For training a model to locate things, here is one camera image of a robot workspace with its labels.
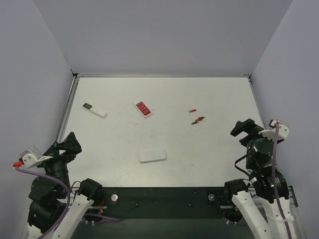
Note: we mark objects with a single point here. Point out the red remote control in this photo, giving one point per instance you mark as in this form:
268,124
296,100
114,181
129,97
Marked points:
143,109

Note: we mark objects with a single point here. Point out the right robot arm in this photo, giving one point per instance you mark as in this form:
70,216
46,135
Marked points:
264,202

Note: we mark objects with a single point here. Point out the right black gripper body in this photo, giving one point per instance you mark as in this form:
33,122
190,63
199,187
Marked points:
248,136

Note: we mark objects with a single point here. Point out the white grey-faced remote control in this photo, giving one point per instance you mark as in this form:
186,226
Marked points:
152,156

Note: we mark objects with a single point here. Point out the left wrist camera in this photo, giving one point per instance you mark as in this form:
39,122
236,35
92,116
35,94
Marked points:
31,158

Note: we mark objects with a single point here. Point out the slim white remote control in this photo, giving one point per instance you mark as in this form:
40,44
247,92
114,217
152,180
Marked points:
99,112

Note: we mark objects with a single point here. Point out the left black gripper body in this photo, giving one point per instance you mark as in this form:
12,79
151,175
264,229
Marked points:
61,152

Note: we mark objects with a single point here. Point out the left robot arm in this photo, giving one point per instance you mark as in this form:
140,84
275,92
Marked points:
52,213

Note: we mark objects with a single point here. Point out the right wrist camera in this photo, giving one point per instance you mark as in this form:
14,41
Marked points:
279,130

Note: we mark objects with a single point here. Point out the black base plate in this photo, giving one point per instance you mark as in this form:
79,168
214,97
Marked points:
164,203

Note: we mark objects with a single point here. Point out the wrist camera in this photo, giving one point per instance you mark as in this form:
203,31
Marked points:
279,130
31,158

